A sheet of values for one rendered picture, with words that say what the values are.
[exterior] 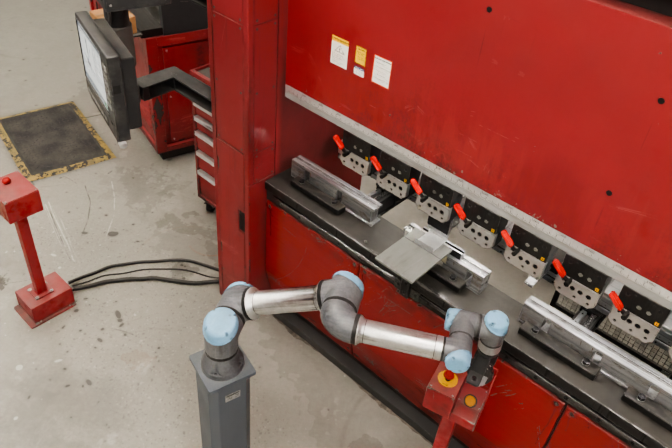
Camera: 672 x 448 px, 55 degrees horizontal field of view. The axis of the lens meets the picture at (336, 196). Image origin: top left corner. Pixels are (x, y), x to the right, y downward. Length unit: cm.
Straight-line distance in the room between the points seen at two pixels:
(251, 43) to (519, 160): 112
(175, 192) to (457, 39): 267
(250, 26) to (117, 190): 218
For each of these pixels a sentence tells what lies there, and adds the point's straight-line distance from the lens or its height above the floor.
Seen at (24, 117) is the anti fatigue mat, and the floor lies 1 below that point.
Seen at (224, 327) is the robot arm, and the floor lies 100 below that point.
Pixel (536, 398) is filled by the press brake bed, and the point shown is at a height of 70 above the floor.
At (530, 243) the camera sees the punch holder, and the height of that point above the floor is 124.
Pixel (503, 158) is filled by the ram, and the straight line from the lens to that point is 223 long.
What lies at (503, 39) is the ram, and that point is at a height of 189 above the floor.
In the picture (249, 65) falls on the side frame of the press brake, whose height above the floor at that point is 149.
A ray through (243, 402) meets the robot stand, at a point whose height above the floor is 62.
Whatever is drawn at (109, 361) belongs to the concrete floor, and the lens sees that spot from 347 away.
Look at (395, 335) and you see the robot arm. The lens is 202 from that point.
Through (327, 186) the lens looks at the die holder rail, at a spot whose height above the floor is 94.
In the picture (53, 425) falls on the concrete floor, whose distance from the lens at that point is 332.
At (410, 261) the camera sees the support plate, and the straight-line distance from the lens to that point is 249.
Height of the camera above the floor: 268
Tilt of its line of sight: 38 degrees down
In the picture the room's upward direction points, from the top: 6 degrees clockwise
